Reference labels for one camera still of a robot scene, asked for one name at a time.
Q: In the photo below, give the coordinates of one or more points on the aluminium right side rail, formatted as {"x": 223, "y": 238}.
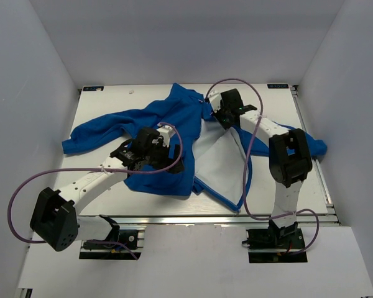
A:
{"x": 316, "y": 159}

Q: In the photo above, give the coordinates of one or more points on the left blue table label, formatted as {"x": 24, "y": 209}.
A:
{"x": 92, "y": 88}

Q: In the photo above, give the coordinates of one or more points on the aluminium rail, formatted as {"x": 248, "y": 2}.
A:
{"x": 328, "y": 219}
{"x": 316, "y": 159}

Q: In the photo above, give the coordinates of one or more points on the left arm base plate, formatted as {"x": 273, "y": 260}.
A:
{"x": 120, "y": 244}

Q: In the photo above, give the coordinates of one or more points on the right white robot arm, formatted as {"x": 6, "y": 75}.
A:
{"x": 289, "y": 155}

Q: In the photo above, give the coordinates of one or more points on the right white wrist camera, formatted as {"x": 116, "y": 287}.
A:
{"x": 214, "y": 99}

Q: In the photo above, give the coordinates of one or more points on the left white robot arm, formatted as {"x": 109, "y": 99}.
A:
{"x": 57, "y": 215}

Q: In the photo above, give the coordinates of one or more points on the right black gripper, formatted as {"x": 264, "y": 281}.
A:
{"x": 225, "y": 125}

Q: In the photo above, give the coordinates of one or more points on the right blue table label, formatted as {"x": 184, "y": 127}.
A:
{"x": 277, "y": 86}

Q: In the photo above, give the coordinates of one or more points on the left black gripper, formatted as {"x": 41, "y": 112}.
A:
{"x": 167, "y": 161}

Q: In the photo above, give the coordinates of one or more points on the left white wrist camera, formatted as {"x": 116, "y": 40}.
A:
{"x": 166, "y": 132}

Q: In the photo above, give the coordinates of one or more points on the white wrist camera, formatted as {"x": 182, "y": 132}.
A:
{"x": 166, "y": 132}
{"x": 214, "y": 99}

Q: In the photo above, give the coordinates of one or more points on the aluminium front rail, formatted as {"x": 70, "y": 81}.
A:
{"x": 328, "y": 219}

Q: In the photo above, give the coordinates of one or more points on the blue table label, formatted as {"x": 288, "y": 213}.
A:
{"x": 277, "y": 86}
{"x": 92, "y": 88}

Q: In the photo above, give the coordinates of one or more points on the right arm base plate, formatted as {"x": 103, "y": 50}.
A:
{"x": 264, "y": 248}

